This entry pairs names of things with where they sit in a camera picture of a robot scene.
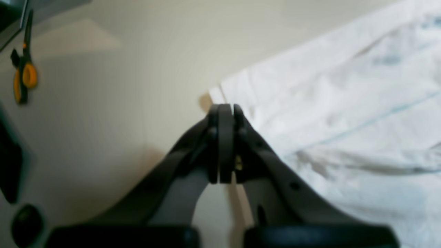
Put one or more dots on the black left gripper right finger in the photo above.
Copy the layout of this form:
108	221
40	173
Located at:
287	212

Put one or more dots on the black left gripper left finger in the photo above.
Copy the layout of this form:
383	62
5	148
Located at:
158	212

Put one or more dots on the white T-shirt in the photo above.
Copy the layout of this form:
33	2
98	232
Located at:
357	114

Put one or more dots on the round black object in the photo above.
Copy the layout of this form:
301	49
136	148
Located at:
26	226

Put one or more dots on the black pen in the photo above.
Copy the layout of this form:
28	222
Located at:
26	76

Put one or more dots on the dark tablet screen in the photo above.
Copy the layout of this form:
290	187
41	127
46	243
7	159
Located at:
12	15

